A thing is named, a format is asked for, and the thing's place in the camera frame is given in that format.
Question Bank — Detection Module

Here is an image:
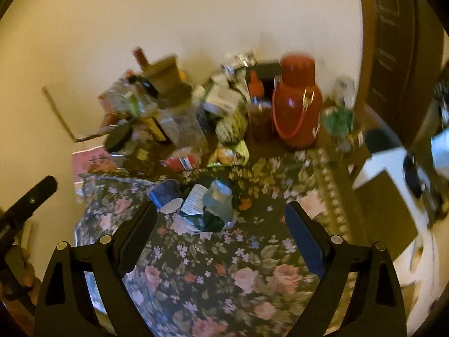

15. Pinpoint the floral tablecloth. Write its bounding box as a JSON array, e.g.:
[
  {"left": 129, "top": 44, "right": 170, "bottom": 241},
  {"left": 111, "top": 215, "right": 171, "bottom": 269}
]
[{"left": 74, "top": 145, "right": 355, "bottom": 337}]

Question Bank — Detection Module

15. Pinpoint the yellow label oil bottle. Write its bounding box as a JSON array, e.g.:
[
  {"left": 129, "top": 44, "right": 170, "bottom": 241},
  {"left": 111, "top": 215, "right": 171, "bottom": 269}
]
[{"left": 140, "top": 105, "right": 172, "bottom": 144}]

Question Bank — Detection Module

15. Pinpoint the pink paper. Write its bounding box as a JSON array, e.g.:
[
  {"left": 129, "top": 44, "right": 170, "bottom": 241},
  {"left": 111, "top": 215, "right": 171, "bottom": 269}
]
[{"left": 72, "top": 146, "right": 116, "bottom": 183}]

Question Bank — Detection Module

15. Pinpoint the brown wooden door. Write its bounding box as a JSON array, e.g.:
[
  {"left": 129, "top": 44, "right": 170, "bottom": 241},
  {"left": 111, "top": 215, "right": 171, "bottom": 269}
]
[{"left": 365, "top": 0, "right": 449, "bottom": 148}]

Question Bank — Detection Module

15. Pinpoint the dark red sauce jar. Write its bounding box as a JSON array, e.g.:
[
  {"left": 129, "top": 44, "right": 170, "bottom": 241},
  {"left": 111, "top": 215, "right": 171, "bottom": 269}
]
[{"left": 247, "top": 100, "right": 274, "bottom": 144}]

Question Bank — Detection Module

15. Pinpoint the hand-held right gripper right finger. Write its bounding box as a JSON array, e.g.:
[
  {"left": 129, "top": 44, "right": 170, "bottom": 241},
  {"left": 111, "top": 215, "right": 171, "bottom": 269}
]
[{"left": 284, "top": 201, "right": 407, "bottom": 337}]

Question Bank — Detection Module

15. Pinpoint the green white patterned packet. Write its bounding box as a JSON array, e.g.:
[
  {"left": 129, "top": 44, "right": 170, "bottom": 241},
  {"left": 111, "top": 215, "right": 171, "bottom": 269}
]
[{"left": 215, "top": 110, "right": 248, "bottom": 144}]

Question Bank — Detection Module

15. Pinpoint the orange cap bottle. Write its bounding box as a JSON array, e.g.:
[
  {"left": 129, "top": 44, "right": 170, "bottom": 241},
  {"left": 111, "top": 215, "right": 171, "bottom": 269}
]
[{"left": 248, "top": 72, "right": 264, "bottom": 101}]

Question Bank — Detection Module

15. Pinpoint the white box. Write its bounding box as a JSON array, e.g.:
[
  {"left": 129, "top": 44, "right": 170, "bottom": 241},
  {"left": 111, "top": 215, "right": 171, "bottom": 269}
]
[{"left": 203, "top": 86, "right": 242, "bottom": 116}]

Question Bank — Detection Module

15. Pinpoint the clear plastic jar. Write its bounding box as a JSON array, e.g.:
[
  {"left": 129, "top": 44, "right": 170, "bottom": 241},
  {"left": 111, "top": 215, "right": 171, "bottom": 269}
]
[{"left": 165, "top": 105, "right": 207, "bottom": 148}]

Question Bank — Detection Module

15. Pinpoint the red cap bottle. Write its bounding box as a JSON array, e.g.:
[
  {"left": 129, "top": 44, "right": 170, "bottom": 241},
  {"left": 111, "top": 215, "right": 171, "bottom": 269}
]
[{"left": 132, "top": 46, "right": 150, "bottom": 72}]

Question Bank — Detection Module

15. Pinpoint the black round lid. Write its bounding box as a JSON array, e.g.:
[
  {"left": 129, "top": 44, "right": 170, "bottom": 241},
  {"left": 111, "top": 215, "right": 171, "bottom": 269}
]
[{"left": 104, "top": 124, "right": 134, "bottom": 151}]

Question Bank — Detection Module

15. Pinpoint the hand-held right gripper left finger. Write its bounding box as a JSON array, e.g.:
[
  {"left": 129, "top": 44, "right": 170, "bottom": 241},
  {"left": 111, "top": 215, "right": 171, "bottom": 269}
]
[{"left": 33, "top": 200, "right": 158, "bottom": 337}]

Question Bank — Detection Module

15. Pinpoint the blue white wrapper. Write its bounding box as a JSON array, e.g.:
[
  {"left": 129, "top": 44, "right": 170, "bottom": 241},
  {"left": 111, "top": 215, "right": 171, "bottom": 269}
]
[{"left": 148, "top": 179, "right": 185, "bottom": 215}]

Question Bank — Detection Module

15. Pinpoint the white container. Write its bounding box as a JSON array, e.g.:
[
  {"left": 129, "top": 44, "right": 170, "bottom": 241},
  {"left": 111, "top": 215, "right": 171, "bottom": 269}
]
[{"left": 430, "top": 131, "right": 449, "bottom": 179}]

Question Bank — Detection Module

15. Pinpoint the person's left hand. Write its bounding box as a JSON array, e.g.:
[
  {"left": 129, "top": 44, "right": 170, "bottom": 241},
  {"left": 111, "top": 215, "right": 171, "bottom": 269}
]
[{"left": 16, "top": 247, "right": 40, "bottom": 306}]

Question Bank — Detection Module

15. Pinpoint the brown cardboard box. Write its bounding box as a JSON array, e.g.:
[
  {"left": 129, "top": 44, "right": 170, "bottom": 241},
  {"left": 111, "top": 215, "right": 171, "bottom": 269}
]
[{"left": 142, "top": 54, "right": 192, "bottom": 108}]

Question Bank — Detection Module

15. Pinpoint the red thermos jug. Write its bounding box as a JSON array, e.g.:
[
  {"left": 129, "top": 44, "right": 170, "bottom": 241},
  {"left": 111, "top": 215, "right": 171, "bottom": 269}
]
[{"left": 272, "top": 53, "right": 323, "bottom": 150}]

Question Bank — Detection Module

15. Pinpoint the red packet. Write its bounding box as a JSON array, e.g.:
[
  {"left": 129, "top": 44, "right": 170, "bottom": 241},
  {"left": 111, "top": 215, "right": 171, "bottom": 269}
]
[{"left": 163, "top": 149, "right": 204, "bottom": 172}]

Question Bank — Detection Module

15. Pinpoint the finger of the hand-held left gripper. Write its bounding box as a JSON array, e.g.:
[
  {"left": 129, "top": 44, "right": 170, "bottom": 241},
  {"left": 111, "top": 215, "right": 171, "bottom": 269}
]
[{"left": 0, "top": 176, "right": 58, "bottom": 250}]

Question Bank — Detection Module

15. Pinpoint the yellow green snack packet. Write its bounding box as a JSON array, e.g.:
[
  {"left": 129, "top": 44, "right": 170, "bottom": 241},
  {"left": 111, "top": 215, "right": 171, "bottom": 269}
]
[{"left": 207, "top": 140, "right": 250, "bottom": 169}]

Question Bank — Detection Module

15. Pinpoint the wrappers pile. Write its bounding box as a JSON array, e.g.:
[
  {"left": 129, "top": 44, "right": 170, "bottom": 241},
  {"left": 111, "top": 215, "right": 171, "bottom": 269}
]
[{"left": 173, "top": 177, "right": 239, "bottom": 234}]

